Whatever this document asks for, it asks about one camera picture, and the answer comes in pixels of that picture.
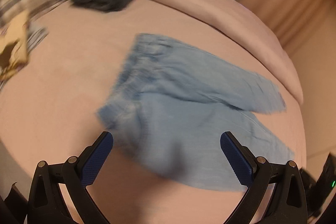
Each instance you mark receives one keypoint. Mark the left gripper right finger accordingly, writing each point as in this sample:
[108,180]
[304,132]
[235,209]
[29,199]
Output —
[287,203]

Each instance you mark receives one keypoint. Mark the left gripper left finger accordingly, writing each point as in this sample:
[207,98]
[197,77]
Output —
[46,202]

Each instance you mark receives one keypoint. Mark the light blue denim pants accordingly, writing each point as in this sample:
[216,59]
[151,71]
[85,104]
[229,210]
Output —
[172,102]

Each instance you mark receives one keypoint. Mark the beige patterned cloth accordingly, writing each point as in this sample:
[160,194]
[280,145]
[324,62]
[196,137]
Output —
[14,37]

